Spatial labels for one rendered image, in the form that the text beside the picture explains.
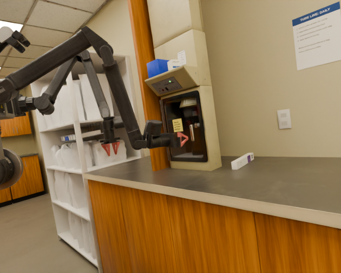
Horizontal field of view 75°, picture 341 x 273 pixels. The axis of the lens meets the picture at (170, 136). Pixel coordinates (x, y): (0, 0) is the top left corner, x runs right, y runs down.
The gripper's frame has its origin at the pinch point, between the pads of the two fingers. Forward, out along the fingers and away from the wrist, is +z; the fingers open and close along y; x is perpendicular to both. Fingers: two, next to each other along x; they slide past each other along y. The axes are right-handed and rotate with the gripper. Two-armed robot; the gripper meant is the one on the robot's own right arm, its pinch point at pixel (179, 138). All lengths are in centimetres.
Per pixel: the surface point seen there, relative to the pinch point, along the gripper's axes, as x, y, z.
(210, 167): 17.6, -4.3, 18.0
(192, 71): -34.1, -2.8, 10.7
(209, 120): -7.9, -3.4, 21.2
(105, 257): 91, 83, -8
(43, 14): -143, 199, -3
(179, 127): -5.6, 14.4, 14.9
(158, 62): -42.6, 15.9, 4.0
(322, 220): 22, -63, -10
